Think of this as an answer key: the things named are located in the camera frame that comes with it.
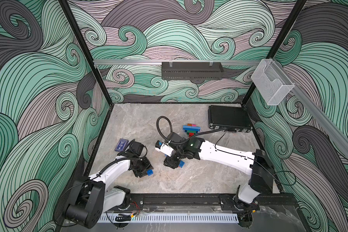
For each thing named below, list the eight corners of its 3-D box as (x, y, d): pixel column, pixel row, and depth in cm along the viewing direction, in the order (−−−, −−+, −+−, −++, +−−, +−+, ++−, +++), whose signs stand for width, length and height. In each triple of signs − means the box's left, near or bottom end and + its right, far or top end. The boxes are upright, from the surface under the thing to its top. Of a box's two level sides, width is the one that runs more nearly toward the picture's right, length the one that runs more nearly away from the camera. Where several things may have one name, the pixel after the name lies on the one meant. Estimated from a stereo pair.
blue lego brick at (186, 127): (183, 131, 105) (183, 128, 103) (182, 127, 107) (183, 125, 105) (199, 131, 105) (200, 128, 103) (199, 127, 107) (200, 125, 105)
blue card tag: (115, 150, 95) (114, 148, 93) (121, 139, 100) (120, 137, 98) (122, 152, 94) (121, 150, 92) (128, 141, 99) (127, 139, 97)
